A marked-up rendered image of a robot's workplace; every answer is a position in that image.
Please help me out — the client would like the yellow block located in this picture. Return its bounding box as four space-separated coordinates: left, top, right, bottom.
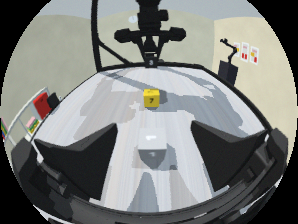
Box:
144 89 159 107

